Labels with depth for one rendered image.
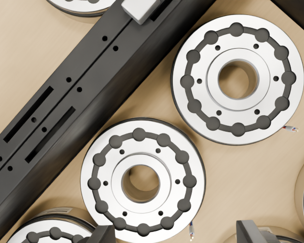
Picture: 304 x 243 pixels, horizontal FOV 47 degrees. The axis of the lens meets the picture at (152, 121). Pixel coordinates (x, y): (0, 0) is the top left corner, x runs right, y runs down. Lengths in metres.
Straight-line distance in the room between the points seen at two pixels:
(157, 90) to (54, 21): 0.11
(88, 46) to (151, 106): 0.11
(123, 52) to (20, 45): 0.15
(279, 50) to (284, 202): 0.13
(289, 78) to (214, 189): 0.11
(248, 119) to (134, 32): 0.12
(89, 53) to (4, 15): 0.15
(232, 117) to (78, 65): 0.13
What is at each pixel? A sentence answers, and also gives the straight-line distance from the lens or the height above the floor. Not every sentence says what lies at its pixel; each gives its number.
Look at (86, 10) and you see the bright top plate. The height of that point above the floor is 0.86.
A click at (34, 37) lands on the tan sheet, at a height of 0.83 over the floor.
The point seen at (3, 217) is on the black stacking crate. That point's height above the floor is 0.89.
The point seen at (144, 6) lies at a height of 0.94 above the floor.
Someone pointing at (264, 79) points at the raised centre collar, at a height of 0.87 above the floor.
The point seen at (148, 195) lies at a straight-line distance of 0.30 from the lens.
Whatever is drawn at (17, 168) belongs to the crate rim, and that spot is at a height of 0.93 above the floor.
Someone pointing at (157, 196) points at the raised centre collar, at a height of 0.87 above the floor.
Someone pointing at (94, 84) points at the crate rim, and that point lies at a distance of 0.21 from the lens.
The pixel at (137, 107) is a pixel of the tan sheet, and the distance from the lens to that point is 0.31.
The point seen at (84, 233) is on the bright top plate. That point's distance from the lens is 0.30.
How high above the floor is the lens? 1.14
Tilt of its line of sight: 84 degrees down
